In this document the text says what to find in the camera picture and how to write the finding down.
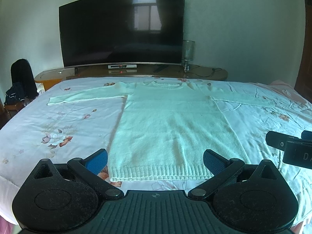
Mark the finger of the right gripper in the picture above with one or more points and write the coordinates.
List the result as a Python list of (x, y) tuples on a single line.
[(306, 134), (277, 140)]

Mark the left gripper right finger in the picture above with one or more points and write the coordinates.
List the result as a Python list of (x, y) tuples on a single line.
[(224, 172)]

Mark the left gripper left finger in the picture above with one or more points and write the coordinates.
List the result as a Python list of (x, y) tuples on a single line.
[(87, 170)]

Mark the white knit sweater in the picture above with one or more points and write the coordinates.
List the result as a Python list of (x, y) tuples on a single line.
[(166, 127)]

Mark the floral white bed sheet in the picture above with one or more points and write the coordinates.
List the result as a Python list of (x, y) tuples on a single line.
[(61, 132)]

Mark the wooden TV stand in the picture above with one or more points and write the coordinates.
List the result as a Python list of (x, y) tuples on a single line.
[(49, 78)]

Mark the silver set-top box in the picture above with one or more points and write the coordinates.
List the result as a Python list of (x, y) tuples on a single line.
[(122, 66)]

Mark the glass table lamp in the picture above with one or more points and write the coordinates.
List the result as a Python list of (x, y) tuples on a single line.
[(188, 53)]

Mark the large curved black television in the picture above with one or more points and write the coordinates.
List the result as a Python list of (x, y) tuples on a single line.
[(121, 32)]

